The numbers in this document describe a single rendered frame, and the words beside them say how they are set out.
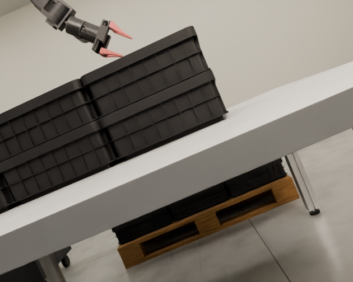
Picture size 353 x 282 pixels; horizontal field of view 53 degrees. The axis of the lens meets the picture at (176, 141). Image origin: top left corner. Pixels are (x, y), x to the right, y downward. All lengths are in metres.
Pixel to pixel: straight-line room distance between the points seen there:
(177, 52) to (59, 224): 0.55
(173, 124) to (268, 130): 0.49
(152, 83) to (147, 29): 3.69
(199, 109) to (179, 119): 0.05
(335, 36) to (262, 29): 0.88
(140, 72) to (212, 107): 0.19
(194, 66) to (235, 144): 0.49
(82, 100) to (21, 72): 3.96
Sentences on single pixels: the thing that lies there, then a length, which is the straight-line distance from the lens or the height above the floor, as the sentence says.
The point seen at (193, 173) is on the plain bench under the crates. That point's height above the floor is 0.68.
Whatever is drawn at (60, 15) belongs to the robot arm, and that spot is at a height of 1.19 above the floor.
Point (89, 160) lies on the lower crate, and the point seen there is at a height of 0.74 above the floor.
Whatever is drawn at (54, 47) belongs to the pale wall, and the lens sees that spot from 4.73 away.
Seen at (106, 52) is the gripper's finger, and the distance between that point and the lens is 1.16.
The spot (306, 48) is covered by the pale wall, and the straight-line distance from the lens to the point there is 4.70.
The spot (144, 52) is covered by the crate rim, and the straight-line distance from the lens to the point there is 0.85.
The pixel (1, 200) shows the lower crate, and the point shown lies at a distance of 1.03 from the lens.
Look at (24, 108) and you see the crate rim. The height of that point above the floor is 0.92.
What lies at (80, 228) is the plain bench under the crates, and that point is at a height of 0.67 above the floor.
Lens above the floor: 0.74
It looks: 3 degrees down
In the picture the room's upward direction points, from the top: 23 degrees counter-clockwise
